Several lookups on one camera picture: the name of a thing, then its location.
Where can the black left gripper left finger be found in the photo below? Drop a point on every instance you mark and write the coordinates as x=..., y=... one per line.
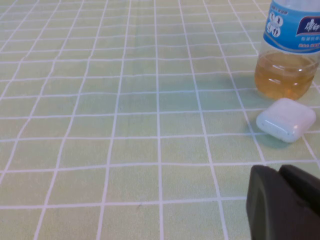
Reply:
x=270, y=212

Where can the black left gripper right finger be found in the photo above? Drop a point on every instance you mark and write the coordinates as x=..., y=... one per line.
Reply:
x=305, y=187

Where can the white earbud case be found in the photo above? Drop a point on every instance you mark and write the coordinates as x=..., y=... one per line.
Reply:
x=285, y=120

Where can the clear bottle blue label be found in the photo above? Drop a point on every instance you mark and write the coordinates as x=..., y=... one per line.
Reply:
x=282, y=75

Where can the green checked tablecloth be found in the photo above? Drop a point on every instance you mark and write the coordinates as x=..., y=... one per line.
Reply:
x=125, y=125

